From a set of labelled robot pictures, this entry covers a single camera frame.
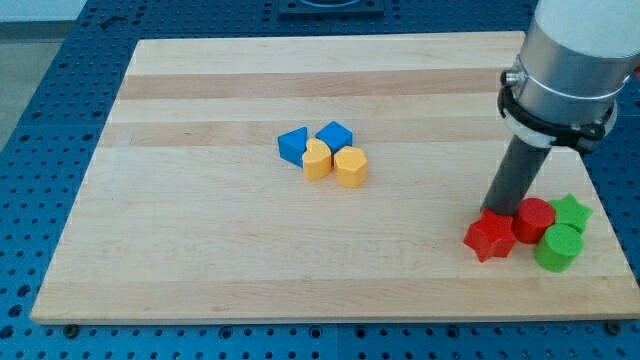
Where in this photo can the red star block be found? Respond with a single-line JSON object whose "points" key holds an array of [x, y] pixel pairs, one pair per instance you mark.
{"points": [[491, 236]]}

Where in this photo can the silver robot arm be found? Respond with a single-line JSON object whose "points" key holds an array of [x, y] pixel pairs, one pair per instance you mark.
{"points": [[575, 60]]}

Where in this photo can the green star block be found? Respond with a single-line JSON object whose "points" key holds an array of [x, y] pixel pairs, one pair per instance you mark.
{"points": [[569, 211]]}

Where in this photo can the yellow heart block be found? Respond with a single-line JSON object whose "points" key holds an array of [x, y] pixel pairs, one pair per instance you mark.
{"points": [[317, 160]]}

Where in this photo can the yellow hexagon block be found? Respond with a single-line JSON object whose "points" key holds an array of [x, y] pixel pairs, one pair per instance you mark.
{"points": [[351, 166]]}

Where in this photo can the blue pentagon block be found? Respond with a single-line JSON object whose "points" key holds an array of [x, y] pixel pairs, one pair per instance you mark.
{"points": [[292, 145]]}

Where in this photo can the blue cube block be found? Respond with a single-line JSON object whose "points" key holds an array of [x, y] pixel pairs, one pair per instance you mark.
{"points": [[335, 136]]}

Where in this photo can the wooden board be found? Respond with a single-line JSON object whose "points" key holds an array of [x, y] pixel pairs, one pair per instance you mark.
{"points": [[187, 214]]}

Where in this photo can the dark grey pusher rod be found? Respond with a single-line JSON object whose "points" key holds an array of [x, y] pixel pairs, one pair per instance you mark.
{"points": [[515, 175]]}

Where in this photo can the red cylinder block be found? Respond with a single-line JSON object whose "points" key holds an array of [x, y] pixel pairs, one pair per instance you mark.
{"points": [[532, 218]]}

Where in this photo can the green cylinder block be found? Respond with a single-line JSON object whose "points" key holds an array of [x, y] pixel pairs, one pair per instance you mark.
{"points": [[559, 246]]}

